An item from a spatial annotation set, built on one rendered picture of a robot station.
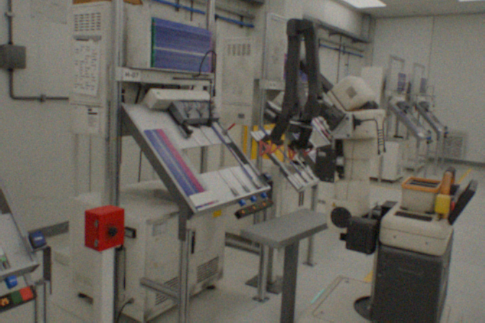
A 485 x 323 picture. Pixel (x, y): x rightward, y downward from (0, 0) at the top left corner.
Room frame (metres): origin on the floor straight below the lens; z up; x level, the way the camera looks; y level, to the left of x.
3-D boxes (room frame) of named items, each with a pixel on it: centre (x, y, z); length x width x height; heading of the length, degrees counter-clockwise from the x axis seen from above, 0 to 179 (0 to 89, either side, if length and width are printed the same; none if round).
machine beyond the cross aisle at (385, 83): (6.74, -2.22, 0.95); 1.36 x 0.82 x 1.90; 56
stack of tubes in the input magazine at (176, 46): (2.56, 0.41, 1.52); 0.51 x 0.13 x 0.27; 146
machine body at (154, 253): (2.57, 0.54, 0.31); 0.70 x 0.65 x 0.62; 146
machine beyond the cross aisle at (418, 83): (7.94, -3.04, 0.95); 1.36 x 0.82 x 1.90; 56
